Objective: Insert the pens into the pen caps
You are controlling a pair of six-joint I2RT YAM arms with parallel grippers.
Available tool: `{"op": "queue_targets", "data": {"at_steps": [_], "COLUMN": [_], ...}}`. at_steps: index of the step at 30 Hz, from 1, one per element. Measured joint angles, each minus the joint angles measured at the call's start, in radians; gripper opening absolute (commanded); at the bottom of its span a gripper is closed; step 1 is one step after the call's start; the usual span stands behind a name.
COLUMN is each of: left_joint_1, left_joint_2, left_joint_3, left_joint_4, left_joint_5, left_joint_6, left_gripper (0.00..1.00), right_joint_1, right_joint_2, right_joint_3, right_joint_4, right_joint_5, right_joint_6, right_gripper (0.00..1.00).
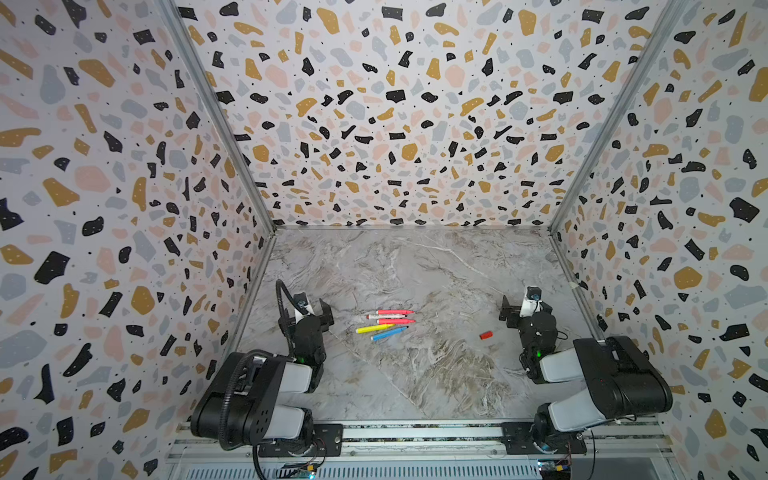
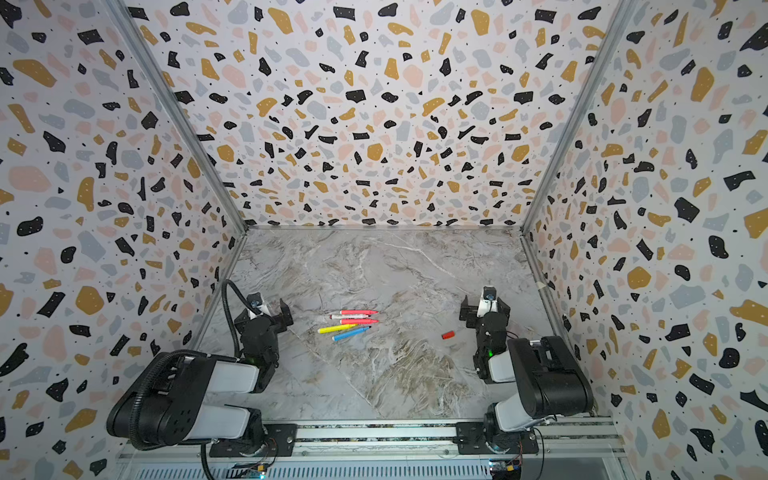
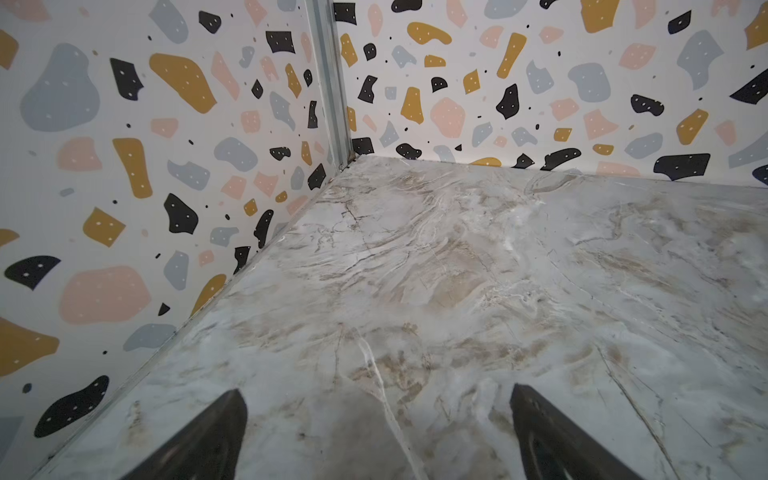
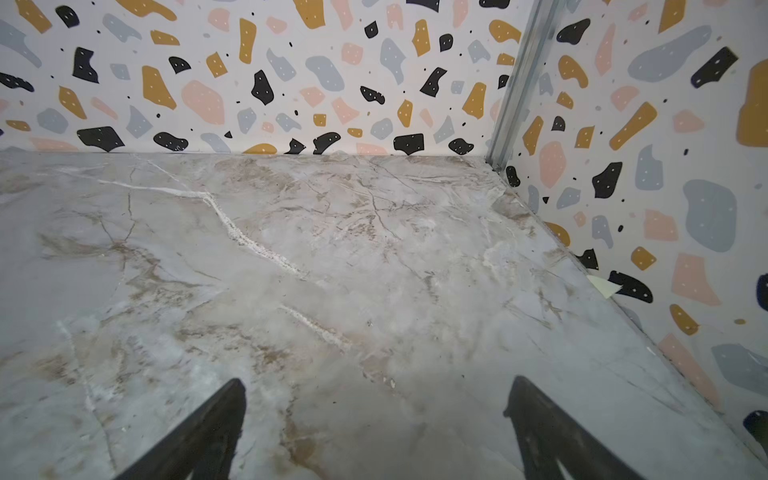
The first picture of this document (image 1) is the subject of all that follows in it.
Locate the yellow highlighter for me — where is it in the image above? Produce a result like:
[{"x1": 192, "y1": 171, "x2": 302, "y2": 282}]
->
[{"x1": 355, "y1": 323, "x2": 395, "y2": 334}]

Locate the blue highlighter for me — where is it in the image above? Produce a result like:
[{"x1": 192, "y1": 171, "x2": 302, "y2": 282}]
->
[{"x1": 371, "y1": 326, "x2": 409, "y2": 342}]

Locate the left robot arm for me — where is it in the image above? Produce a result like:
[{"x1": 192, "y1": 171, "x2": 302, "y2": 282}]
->
[{"x1": 190, "y1": 301, "x2": 334, "y2": 456}]

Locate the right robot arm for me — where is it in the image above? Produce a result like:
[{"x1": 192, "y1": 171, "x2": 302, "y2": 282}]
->
[{"x1": 499, "y1": 287, "x2": 673, "y2": 455}]

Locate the pink highlighter far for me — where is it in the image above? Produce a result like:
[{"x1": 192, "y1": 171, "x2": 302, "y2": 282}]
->
[{"x1": 372, "y1": 310, "x2": 414, "y2": 319}]

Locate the pink highlighter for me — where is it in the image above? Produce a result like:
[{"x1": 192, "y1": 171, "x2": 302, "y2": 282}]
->
[
  {"x1": 378, "y1": 319, "x2": 416, "y2": 325},
  {"x1": 372, "y1": 310, "x2": 414, "y2": 319}
]

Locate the pink highlighter near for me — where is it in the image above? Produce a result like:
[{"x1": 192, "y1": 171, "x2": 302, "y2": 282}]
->
[{"x1": 378, "y1": 319, "x2": 416, "y2": 325}]

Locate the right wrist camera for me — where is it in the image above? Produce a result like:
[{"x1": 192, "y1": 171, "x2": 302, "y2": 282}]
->
[{"x1": 520, "y1": 286, "x2": 542, "y2": 318}]

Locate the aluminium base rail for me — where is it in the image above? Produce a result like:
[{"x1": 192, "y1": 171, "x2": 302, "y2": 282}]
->
[{"x1": 165, "y1": 417, "x2": 685, "y2": 479}]

